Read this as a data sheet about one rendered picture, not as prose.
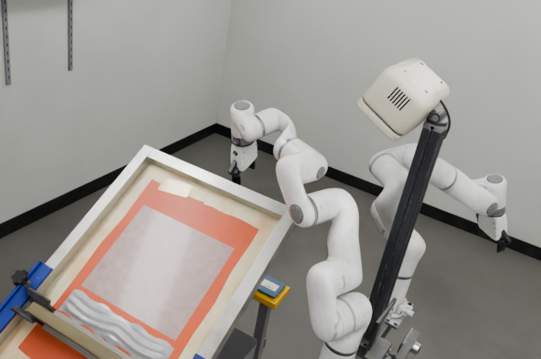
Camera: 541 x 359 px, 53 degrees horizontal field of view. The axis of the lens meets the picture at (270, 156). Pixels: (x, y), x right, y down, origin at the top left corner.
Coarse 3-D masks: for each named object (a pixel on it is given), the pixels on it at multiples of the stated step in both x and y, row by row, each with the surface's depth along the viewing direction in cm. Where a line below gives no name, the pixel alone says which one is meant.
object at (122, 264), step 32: (160, 192) 170; (128, 224) 165; (160, 224) 164; (96, 256) 159; (128, 256) 158; (160, 256) 157; (96, 288) 153; (128, 288) 152; (32, 352) 144; (64, 352) 143
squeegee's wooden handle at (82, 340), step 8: (32, 304) 141; (32, 312) 140; (40, 312) 139; (48, 312) 139; (40, 320) 140; (48, 320) 138; (56, 320) 137; (56, 328) 136; (64, 328) 136; (72, 328) 136; (72, 336) 134; (80, 336) 134; (88, 336) 134; (80, 344) 133; (88, 344) 133; (96, 344) 133; (96, 352) 131; (104, 352) 131; (112, 352) 131
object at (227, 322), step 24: (144, 168) 177; (168, 168) 174; (192, 168) 170; (120, 192) 170; (240, 192) 163; (96, 216) 164; (288, 216) 156; (72, 240) 160; (48, 264) 156; (264, 264) 148; (240, 288) 144; (240, 312) 142; (0, 336) 145; (216, 336) 137
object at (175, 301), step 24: (216, 216) 163; (192, 240) 159; (216, 240) 158; (240, 240) 157; (168, 264) 155; (192, 264) 154; (216, 264) 153; (144, 288) 151; (168, 288) 151; (192, 288) 150; (216, 288) 149; (144, 312) 147; (168, 312) 146; (192, 312) 146; (168, 336) 142
